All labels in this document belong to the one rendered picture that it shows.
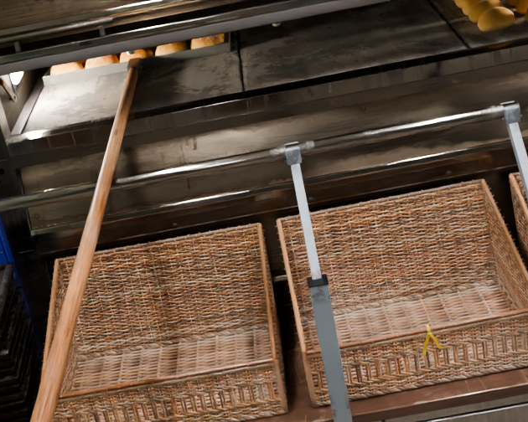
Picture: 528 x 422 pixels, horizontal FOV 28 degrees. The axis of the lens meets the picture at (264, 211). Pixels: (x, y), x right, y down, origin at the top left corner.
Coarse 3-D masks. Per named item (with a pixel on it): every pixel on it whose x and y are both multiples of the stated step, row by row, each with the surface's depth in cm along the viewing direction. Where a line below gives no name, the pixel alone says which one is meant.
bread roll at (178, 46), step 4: (164, 44) 303; (168, 44) 303; (172, 44) 303; (176, 44) 303; (180, 44) 303; (184, 44) 304; (160, 48) 304; (164, 48) 303; (168, 48) 303; (172, 48) 303; (176, 48) 303; (180, 48) 303; (184, 48) 304; (188, 48) 305; (156, 52) 305; (160, 52) 303; (164, 52) 303; (168, 52) 303; (172, 52) 303
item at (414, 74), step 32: (384, 64) 266; (416, 64) 261; (448, 64) 261; (480, 64) 261; (224, 96) 266; (256, 96) 262; (288, 96) 262; (320, 96) 263; (64, 128) 266; (96, 128) 263; (128, 128) 264; (160, 128) 264
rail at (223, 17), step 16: (288, 0) 238; (304, 0) 238; (320, 0) 238; (208, 16) 239; (224, 16) 239; (240, 16) 239; (128, 32) 239; (144, 32) 239; (160, 32) 239; (48, 48) 240; (64, 48) 240; (80, 48) 240; (0, 64) 241
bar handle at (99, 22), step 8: (72, 24) 242; (80, 24) 242; (88, 24) 242; (96, 24) 242; (104, 24) 243; (32, 32) 243; (40, 32) 242; (48, 32) 242; (56, 32) 242; (64, 32) 243; (104, 32) 243; (0, 40) 243; (8, 40) 243; (16, 40) 243; (16, 48) 243
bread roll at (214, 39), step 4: (208, 36) 303; (212, 36) 303; (216, 36) 303; (220, 36) 304; (192, 40) 305; (196, 40) 303; (200, 40) 303; (204, 40) 302; (208, 40) 302; (212, 40) 302; (216, 40) 303; (220, 40) 303; (192, 44) 304; (196, 44) 303; (200, 44) 303; (204, 44) 302; (208, 44) 302; (212, 44) 302; (192, 48) 304
